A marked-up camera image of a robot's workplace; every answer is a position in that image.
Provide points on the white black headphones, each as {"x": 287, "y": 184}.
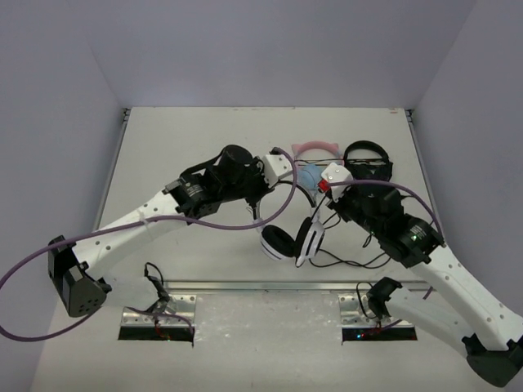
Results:
{"x": 279, "y": 245}

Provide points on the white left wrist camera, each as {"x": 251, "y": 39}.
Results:
{"x": 276, "y": 166}

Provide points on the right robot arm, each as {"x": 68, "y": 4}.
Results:
{"x": 480, "y": 327}

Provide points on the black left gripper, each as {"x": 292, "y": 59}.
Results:
{"x": 258, "y": 189}

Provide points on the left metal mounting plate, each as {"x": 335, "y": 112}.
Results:
{"x": 179, "y": 313}

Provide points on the metal mounting plate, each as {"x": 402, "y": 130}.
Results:
{"x": 354, "y": 313}
{"x": 179, "y": 313}

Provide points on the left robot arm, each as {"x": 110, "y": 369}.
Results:
{"x": 79, "y": 268}

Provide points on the pink blue cat headphones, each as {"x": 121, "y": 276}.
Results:
{"x": 309, "y": 173}

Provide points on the aluminium table edge rail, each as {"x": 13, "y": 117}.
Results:
{"x": 250, "y": 286}

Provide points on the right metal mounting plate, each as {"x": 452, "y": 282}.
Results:
{"x": 354, "y": 313}

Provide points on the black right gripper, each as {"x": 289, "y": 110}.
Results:
{"x": 337, "y": 206}

